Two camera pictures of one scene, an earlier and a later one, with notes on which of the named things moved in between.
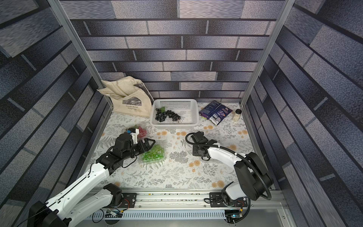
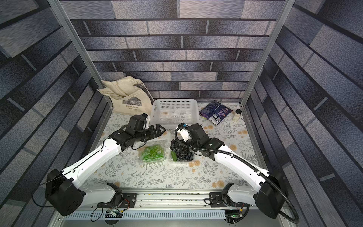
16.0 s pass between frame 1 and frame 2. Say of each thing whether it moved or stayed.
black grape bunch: moved
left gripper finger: moved
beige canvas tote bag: stayed
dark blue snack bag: stayed
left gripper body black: moved
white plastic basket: stayed
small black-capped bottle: stayed
